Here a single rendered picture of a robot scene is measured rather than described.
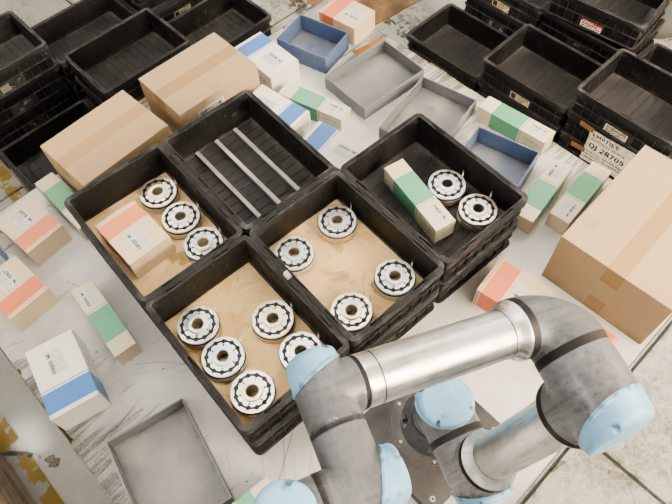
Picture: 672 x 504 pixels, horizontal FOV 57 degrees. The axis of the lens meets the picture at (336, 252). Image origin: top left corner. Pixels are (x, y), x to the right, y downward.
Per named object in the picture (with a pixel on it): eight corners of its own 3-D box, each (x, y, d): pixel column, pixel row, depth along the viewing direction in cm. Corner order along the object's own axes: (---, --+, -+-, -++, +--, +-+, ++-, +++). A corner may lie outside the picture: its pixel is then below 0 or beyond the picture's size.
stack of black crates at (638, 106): (668, 180, 253) (723, 101, 215) (627, 224, 243) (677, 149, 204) (585, 129, 269) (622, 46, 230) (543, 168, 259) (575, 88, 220)
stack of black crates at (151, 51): (175, 88, 290) (146, 6, 252) (214, 121, 278) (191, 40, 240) (103, 134, 277) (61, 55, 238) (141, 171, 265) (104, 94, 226)
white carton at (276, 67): (237, 68, 216) (232, 48, 208) (263, 52, 220) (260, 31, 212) (273, 98, 208) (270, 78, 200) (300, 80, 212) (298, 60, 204)
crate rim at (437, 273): (446, 271, 148) (447, 266, 146) (353, 349, 139) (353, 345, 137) (337, 173, 164) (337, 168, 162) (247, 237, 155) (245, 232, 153)
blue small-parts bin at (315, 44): (348, 48, 219) (348, 32, 213) (326, 74, 213) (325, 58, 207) (301, 29, 225) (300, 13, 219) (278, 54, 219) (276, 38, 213)
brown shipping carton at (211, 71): (192, 150, 197) (179, 115, 183) (152, 114, 206) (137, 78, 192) (263, 101, 207) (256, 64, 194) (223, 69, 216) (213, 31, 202)
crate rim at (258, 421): (353, 349, 139) (352, 345, 137) (245, 438, 129) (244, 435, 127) (247, 237, 155) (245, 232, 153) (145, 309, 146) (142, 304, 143)
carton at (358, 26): (374, 28, 224) (375, 10, 218) (354, 46, 220) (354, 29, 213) (340, 11, 230) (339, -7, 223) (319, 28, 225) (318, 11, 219)
